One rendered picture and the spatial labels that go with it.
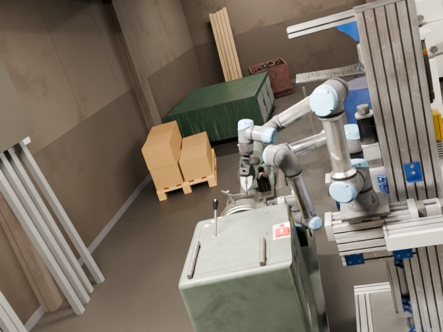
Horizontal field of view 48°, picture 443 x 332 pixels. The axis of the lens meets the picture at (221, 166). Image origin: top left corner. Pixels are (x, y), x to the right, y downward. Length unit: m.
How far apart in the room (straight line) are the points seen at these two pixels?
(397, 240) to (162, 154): 4.39
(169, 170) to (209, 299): 4.43
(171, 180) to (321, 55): 5.45
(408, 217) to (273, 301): 0.78
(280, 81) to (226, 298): 8.09
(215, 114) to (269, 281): 6.02
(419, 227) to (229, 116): 5.75
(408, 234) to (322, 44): 8.70
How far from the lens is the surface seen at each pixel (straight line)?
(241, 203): 2.64
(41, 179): 4.85
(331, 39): 10.84
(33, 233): 4.54
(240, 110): 7.80
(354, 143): 2.84
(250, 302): 2.09
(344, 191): 2.24
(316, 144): 2.86
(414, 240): 2.39
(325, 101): 2.10
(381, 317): 3.32
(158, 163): 6.41
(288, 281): 2.03
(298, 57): 10.92
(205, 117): 7.94
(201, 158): 6.37
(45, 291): 4.99
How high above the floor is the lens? 2.29
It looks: 19 degrees down
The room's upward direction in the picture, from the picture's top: 17 degrees counter-clockwise
